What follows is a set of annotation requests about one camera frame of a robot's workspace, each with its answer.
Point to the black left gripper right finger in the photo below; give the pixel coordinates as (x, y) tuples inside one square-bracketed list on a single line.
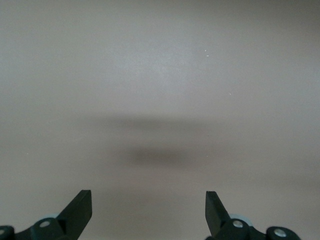
[(217, 220)]

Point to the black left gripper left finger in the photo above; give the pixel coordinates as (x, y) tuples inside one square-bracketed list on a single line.
[(72, 220)]

